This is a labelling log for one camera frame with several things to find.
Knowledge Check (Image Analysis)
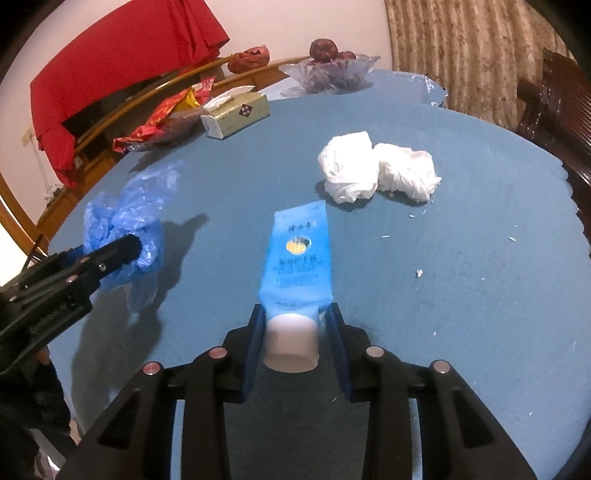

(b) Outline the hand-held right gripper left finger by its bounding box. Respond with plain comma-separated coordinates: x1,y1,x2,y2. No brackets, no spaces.
58,302,269,480

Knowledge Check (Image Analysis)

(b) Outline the crumpled red bag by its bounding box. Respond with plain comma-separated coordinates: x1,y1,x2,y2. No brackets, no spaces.
228,45,270,74

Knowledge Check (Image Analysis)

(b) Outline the glass fruit bowl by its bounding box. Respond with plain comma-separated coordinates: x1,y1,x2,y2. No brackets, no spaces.
278,54,382,94

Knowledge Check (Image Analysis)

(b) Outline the dark wooden armchair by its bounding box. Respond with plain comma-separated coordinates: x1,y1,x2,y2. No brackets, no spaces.
516,48,591,205

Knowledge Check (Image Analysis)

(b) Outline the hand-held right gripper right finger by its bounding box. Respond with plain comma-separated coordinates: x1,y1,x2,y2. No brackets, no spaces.
324,302,539,480

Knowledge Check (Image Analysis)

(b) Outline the glass snack dish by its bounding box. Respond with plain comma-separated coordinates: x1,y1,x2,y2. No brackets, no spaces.
124,110,209,151

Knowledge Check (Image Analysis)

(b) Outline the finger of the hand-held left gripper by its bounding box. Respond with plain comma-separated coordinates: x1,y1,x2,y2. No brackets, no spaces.
60,234,143,291

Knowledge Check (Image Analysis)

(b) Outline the person's dark clothing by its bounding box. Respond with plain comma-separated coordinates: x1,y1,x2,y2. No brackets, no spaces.
0,353,80,480

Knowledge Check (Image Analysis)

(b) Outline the blue plastic bag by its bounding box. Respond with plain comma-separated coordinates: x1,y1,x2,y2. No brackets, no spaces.
83,161,182,313

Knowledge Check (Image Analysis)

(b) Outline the white crumpled tissue paper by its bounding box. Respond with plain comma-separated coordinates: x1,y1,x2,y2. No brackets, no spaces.
373,143,442,206

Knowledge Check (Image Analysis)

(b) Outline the beige patterned curtain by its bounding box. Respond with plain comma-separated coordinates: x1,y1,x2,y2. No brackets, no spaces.
384,0,579,131

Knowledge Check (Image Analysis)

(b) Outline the cream tissue box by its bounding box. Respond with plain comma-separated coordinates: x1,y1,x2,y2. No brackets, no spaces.
201,87,271,139

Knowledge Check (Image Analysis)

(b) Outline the blue and white tube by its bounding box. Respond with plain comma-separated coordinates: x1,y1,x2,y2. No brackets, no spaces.
257,202,334,374

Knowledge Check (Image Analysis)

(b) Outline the large red apple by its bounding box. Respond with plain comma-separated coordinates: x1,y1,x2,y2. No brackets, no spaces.
309,39,338,64

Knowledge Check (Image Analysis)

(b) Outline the red cloth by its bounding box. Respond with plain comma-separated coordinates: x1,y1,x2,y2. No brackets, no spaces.
30,0,230,188

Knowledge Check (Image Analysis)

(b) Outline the red snack packet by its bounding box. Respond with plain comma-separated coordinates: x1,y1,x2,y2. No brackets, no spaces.
113,78,216,154

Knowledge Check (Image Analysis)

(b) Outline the white crumpled plastic bag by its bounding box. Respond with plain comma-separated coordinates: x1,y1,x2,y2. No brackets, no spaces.
318,131,380,205

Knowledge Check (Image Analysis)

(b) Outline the yellow snack packet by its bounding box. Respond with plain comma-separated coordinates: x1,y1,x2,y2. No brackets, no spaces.
178,88,202,112

